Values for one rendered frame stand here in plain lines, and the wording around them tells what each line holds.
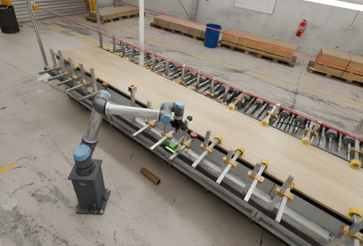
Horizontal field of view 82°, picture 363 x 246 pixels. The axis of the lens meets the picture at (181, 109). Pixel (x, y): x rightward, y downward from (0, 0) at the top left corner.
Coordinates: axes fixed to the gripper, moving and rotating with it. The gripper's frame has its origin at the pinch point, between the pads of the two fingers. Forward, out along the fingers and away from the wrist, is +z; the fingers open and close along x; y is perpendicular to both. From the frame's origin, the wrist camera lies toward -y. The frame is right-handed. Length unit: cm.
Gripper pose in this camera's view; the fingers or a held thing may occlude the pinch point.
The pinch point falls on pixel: (177, 133)
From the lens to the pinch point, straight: 209.6
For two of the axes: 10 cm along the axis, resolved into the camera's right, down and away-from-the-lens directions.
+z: -1.1, 8.0, 5.9
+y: -8.0, -4.2, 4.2
